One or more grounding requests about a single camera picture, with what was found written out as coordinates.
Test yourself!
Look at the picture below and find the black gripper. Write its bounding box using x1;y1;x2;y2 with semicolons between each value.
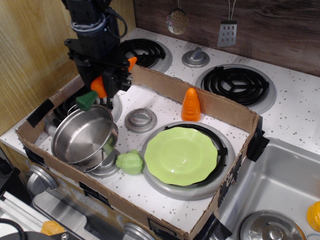
64;24;132;97

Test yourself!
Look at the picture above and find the orange toy carrot green stem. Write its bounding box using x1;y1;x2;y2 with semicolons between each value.
75;57;137;111

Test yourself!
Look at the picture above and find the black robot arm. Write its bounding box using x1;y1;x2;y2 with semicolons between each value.
63;0;131;98

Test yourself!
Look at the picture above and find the small orange carrot top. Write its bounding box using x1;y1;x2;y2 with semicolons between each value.
181;87;201;122

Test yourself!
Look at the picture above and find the light green plastic plate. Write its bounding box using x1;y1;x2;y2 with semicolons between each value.
144;127;218;186

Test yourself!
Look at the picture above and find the back left stove burner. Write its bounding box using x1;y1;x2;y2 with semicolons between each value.
119;38;173;73

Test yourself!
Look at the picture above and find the stove burner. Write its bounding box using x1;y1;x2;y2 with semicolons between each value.
195;64;277;115
119;38;173;73
44;86;122;137
140;121;236;201

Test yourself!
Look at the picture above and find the silver centre stove knob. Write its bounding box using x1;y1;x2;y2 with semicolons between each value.
124;108;158;134

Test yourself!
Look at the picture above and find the silver stove knob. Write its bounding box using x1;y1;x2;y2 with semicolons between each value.
124;108;158;134
181;47;210;69

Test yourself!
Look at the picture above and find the front left stove burner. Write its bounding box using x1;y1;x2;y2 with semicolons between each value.
44;86;122;137

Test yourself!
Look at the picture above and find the stainless steel pot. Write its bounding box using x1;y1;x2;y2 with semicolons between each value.
51;105;118;173

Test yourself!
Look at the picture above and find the light green toy vegetable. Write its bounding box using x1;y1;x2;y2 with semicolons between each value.
115;149;143;175

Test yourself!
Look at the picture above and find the silver knob under pot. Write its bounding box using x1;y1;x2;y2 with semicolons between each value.
89;149;120;179

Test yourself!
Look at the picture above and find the hanging silver slotted spoon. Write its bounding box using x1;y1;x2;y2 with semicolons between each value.
166;0;189;36

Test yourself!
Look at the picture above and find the silver back stove knob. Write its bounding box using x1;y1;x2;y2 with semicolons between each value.
181;47;210;69

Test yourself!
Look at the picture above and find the silver front left knob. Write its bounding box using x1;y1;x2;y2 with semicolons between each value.
27;165;58;196

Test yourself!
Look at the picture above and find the hanging silver spatula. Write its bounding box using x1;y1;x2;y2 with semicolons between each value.
217;0;238;48

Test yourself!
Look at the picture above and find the back right stove burner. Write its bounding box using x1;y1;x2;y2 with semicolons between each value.
195;64;277;115

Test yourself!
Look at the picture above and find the front right stove burner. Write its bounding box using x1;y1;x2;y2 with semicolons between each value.
140;121;236;201

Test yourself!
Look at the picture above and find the silver front bottom knob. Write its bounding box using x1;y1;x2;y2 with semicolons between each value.
122;222;154;240

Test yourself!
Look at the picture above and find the brown cardboard fence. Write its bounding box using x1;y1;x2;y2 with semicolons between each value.
16;66;263;240

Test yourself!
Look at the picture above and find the orange toy at bottom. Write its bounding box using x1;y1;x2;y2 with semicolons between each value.
40;220;66;236

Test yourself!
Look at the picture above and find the stainless steel sink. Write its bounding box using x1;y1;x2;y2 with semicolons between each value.
218;138;320;240

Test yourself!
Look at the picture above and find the yellow toy in sink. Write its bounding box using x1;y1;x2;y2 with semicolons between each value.
306;201;320;232

